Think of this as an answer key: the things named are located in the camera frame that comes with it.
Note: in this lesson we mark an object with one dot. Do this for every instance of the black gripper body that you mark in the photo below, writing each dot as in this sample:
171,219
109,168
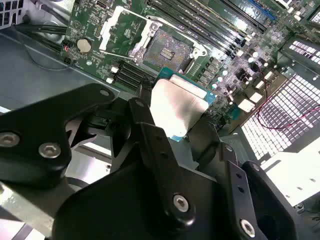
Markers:
112,212

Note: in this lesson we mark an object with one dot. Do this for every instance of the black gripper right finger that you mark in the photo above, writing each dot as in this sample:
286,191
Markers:
240,190

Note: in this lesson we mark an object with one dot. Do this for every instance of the CPU with silver top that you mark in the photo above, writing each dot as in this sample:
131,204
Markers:
175,107

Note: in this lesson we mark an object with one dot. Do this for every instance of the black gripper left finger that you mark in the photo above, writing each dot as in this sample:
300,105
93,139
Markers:
37,130

